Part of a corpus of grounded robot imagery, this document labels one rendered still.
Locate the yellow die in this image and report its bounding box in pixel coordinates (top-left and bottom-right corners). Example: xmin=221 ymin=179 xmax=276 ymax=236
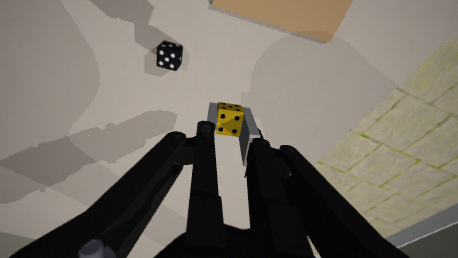
xmin=216 ymin=102 xmax=244 ymax=137

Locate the tan square mat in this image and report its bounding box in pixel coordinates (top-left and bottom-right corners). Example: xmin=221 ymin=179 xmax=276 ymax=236
xmin=213 ymin=0 xmax=353 ymax=42

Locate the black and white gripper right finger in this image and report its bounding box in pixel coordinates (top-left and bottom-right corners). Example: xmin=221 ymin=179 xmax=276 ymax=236
xmin=239 ymin=107 xmax=410 ymax=258

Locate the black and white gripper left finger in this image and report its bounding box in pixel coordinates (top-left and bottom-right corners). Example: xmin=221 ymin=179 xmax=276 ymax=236
xmin=9 ymin=102 xmax=229 ymax=258

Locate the black die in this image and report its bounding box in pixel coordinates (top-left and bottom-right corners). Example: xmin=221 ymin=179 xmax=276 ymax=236
xmin=156 ymin=41 xmax=183 ymax=71

